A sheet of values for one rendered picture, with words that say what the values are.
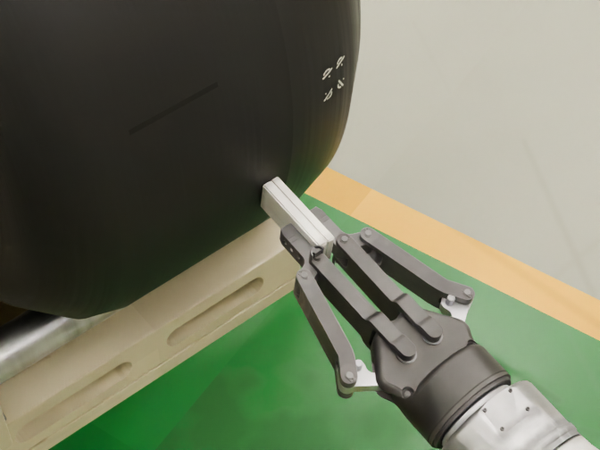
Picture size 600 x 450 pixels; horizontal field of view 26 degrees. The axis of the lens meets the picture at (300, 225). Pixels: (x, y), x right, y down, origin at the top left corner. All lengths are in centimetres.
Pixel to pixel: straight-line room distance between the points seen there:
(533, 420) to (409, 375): 10
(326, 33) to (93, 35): 19
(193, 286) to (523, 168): 138
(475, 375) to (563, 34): 200
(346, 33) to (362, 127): 165
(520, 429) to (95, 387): 51
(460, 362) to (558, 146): 173
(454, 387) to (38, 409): 46
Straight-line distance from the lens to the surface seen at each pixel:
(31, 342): 119
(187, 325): 130
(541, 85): 274
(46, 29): 83
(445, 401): 90
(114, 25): 84
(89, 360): 124
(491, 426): 89
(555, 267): 242
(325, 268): 96
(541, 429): 89
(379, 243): 98
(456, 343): 95
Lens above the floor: 188
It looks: 51 degrees down
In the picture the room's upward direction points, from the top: straight up
